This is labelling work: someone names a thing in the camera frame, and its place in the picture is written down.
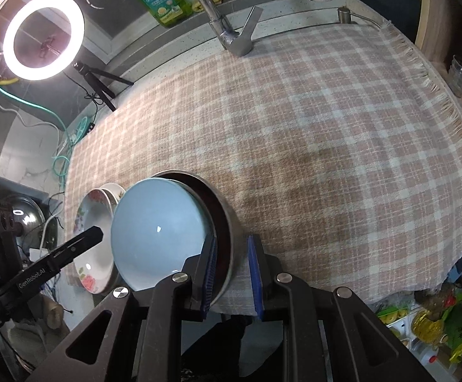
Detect white cable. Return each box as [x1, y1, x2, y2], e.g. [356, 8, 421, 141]
[0, 78, 63, 160]

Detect yellow sponge cloth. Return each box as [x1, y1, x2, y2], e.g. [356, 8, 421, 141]
[190, 0, 223, 13]

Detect chrome kitchen faucet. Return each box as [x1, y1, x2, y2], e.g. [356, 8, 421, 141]
[175, 0, 335, 58]

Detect deep plate pink roses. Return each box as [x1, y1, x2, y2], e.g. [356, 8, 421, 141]
[73, 188, 116, 295]

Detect plaid tablecloth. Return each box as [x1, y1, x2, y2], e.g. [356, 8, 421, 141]
[64, 23, 462, 303]

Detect white plate pink flower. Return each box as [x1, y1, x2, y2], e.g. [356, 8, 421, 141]
[100, 182, 126, 209]

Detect light blue ceramic bowl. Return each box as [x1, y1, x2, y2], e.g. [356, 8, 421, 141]
[111, 178, 214, 291]

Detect wooden shelf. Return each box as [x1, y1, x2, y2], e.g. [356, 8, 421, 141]
[413, 0, 462, 124]

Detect teal cable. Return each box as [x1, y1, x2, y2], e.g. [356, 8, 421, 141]
[0, 59, 93, 192]

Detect ring light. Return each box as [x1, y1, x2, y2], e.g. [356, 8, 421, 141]
[2, 0, 85, 81]

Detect small glass cup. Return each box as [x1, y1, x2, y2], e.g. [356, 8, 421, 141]
[448, 55, 462, 98]

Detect large stainless steel bowl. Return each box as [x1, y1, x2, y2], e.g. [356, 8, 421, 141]
[153, 170, 242, 308]

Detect steel pot lid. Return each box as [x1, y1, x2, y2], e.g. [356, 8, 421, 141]
[8, 195, 46, 250]

